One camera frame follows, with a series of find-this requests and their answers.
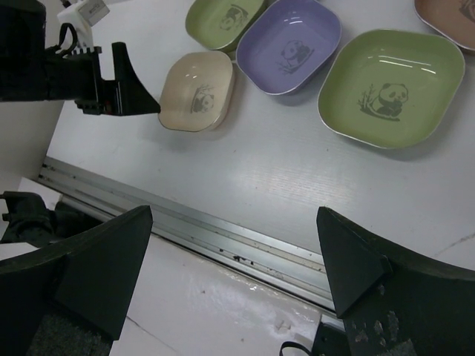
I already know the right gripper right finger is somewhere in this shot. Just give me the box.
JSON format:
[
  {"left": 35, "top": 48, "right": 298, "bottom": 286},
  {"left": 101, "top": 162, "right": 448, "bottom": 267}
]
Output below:
[{"left": 316, "top": 207, "right": 474, "bottom": 355}]

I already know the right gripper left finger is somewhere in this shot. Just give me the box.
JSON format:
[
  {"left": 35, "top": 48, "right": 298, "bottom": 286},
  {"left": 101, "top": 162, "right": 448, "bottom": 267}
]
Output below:
[{"left": 1, "top": 205, "right": 152, "bottom": 355}]

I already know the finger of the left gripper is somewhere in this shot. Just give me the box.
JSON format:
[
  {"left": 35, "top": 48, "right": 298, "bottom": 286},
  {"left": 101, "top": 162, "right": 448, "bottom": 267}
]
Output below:
[{"left": 111, "top": 42, "right": 161, "bottom": 116}]

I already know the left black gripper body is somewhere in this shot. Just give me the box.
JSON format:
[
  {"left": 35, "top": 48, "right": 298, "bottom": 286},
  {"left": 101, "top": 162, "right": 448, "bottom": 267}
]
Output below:
[{"left": 42, "top": 23, "right": 107, "bottom": 115}]

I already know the cream plate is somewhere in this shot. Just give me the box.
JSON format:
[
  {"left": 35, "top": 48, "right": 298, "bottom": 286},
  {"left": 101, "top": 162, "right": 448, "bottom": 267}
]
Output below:
[{"left": 158, "top": 51, "right": 235, "bottom": 133}]

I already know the green plate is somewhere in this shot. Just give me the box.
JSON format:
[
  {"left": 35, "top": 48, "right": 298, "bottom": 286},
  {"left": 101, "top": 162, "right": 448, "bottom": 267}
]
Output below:
[
  {"left": 318, "top": 29, "right": 465, "bottom": 149},
  {"left": 185, "top": 0, "right": 267, "bottom": 53}
]

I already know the purple plate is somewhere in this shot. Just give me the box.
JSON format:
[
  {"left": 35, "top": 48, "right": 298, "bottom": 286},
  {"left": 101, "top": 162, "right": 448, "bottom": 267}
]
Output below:
[{"left": 236, "top": 0, "right": 342, "bottom": 96}]

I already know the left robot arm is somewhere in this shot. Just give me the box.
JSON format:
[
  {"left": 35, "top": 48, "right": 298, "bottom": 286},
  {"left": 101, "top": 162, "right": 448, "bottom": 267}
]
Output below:
[{"left": 1, "top": 1, "right": 161, "bottom": 116}]

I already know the white foam board front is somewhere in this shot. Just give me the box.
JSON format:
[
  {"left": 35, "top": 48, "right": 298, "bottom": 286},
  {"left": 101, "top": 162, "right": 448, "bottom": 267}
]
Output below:
[{"left": 111, "top": 237, "right": 322, "bottom": 355}]

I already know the brown plate right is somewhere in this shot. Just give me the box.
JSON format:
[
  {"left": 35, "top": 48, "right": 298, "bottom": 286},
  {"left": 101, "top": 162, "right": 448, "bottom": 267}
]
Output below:
[{"left": 414, "top": 0, "right": 474, "bottom": 56}]

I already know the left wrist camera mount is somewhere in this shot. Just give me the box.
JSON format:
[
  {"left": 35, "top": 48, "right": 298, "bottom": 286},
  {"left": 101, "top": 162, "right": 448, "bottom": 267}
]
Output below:
[{"left": 57, "top": 0, "right": 110, "bottom": 49}]

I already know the aluminium rail frame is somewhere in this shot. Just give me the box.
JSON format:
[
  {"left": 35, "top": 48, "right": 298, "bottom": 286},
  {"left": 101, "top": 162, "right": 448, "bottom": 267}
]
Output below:
[{"left": 38, "top": 157, "right": 344, "bottom": 329}]

